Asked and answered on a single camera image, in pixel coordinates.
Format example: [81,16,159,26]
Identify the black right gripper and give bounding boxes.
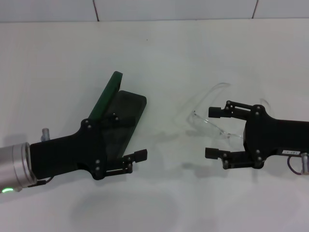
[204,100,309,170]

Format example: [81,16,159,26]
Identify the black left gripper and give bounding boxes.
[30,111,148,181]

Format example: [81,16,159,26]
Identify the clear plastic glasses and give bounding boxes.
[185,82,272,141]

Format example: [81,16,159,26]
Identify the green glasses case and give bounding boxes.
[88,71,147,158]

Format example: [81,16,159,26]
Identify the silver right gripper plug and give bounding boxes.
[301,152,309,175]

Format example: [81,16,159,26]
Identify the dark right arm cable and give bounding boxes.
[286,156,304,175]

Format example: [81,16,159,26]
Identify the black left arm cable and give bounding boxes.
[28,177,53,189]

